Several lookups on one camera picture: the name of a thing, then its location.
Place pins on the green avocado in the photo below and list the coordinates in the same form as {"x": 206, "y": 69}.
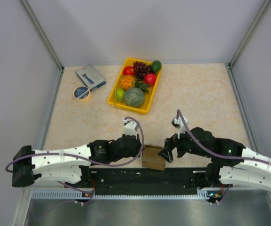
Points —
{"x": 156, "y": 66}

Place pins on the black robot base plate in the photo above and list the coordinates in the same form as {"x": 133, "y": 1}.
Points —
{"x": 143, "y": 181}

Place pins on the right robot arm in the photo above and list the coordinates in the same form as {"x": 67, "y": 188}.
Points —
{"x": 232, "y": 163}

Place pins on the yellow plastic tray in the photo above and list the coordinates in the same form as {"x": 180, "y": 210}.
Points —
{"x": 144, "y": 109}

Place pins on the red pomegranate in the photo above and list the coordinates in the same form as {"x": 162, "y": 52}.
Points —
{"x": 150, "y": 79}

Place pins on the razor package box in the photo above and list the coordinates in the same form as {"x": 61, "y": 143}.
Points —
{"x": 91, "y": 77}

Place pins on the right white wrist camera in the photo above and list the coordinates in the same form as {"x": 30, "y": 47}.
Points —
{"x": 178, "y": 124}

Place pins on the red apple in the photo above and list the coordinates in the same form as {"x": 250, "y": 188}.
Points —
{"x": 129, "y": 70}

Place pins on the masking tape roll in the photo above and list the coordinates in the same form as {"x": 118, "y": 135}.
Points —
{"x": 82, "y": 94}

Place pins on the orange pineapple fruit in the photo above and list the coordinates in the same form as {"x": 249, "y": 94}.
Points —
{"x": 128, "y": 81}

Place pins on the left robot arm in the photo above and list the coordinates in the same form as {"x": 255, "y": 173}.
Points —
{"x": 70, "y": 165}

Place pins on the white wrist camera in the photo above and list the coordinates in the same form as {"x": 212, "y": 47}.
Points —
{"x": 178, "y": 124}
{"x": 130, "y": 127}

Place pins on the dark red grape bunch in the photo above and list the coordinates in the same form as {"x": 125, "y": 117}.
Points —
{"x": 141, "y": 69}

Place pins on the grey slotted cable duct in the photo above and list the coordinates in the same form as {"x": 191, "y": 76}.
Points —
{"x": 69, "y": 194}

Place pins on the brown cardboard paper box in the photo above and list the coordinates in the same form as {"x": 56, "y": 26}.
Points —
{"x": 150, "y": 158}

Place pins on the green cantaloupe melon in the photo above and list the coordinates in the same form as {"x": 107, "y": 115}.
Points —
{"x": 134, "y": 97}

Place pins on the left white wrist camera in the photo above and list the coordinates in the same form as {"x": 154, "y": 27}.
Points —
{"x": 130, "y": 127}

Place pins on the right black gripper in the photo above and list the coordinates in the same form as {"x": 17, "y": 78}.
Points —
{"x": 170, "y": 142}

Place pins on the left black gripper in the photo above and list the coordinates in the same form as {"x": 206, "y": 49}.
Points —
{"x": 137, "y": 150}

